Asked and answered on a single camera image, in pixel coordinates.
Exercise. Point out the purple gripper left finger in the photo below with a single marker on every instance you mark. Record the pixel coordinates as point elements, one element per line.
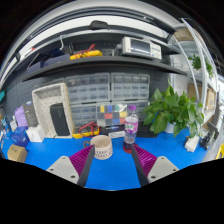
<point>76,167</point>

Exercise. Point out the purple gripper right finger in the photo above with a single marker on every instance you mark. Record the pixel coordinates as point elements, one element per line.
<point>149,167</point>

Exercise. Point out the clear bottle purple cap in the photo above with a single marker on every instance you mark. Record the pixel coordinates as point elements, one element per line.
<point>131,127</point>

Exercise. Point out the red round coaster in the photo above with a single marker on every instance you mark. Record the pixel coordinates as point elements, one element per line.
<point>127,150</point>

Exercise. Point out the beige ceramic mug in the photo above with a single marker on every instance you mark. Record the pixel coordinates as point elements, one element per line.
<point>103,146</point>

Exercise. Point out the black flat box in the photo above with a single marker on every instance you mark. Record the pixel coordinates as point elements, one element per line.
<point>144,131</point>

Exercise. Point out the yellow red multimeter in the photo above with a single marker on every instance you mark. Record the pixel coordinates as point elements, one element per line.
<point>88,130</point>

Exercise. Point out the white power adapter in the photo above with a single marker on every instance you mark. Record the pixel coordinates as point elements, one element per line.
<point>191,143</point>

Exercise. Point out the white small box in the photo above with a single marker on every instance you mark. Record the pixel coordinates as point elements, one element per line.
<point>35,134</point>

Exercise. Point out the green potted plant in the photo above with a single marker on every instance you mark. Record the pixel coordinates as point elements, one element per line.
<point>169,107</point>

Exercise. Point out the black speaker case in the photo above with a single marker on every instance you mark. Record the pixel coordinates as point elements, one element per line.
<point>59,119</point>

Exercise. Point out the brown cardboard box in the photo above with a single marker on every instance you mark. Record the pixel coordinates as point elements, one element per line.
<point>17,153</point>

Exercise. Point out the dark grey flat box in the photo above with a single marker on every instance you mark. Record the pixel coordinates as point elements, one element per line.
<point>30,114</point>

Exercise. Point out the beige pegboard tray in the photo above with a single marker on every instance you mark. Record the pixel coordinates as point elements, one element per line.
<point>43,98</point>

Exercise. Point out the grey drawer cabinet left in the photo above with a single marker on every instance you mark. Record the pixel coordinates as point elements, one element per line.
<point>84,92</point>

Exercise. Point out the grey drawer cabinet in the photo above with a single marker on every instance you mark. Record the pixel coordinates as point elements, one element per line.
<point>84,92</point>
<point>129,86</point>

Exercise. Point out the purple plastic bag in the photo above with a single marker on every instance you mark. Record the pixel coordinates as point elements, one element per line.
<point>20,117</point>

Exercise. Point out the grey drawer cabinet right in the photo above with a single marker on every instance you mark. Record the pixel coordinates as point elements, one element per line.
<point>129,86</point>

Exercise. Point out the dark grey shelf board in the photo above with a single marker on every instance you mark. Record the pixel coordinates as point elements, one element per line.
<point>101,62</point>

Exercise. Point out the white metal rack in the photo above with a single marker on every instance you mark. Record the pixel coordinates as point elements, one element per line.
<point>199,85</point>

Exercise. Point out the dark blue shelf box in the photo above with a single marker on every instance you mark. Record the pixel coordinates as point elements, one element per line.
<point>37,66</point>

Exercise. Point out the hanging green plant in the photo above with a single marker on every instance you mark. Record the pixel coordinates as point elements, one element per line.
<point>197,66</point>

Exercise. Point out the yellow tool on shelf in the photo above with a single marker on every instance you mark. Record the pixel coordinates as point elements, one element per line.
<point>90,52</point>

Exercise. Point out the grey bench instrument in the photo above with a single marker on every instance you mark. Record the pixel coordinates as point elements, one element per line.
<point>136,47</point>

